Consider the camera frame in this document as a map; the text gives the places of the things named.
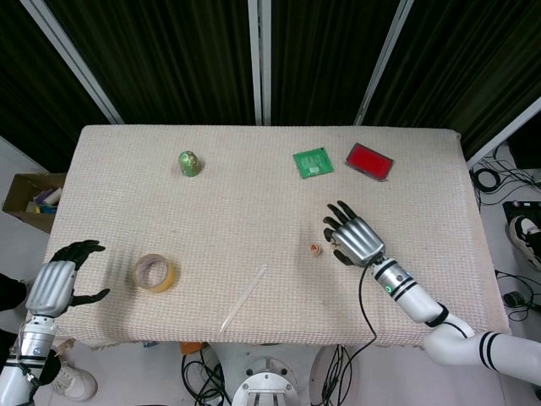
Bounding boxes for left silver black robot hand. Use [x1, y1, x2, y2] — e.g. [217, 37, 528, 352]
[24, 239, 112, 318]

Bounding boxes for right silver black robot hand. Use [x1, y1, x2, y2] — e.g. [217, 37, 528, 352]
[322, 200, 387, 268]

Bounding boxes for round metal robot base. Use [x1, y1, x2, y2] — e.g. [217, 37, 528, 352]
[231, 357, 304, 406]

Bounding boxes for red ink pad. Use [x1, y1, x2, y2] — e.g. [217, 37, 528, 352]
[345, 142, 395, 184]

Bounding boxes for purple and white roll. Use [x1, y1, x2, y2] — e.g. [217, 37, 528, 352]
[36, 188, 63, 208]

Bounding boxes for green circuit board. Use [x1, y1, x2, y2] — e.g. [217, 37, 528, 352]
[292, 145, 335, 180]

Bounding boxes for brown cardboard box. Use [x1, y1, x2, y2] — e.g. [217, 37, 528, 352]
[2, 172, 68, 233]

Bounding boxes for white shoe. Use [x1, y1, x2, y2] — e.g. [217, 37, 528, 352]
[52, 362, 98, 402]

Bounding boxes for yellow packing tape roll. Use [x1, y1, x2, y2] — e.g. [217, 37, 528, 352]
[133, 253, 178, 294]

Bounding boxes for clear plastic stick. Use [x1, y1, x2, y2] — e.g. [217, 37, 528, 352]
[219, 264, 268, 332]

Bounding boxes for beige woven tablecloth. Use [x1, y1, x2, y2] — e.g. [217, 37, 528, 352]
[49, 124, 511, 350]

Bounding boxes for small black round device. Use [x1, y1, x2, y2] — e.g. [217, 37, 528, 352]
[503, 290, 534, 309]

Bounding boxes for black and white sneaker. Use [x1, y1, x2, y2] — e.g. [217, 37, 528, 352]
[508, 214, 541, 272]

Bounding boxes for green dome-shaped figurine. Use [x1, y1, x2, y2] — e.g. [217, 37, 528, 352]
[178, 150, 202, 178]

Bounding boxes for dark pleated curtain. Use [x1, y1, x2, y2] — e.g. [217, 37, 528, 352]
[0, 0, 541, 170]

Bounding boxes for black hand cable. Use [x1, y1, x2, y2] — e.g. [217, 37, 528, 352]
[320, 266, 379, 401]

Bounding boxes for coiled black floor cable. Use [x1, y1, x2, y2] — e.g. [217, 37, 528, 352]
[470, 167, 504, 195]

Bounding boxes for white aluminium frame post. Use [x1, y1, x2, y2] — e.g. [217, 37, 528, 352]
[247, 0, 272, 126]
[353, 0, 426, 126]
[464, 96, 541, 167]
[19, 0, 124, 124]

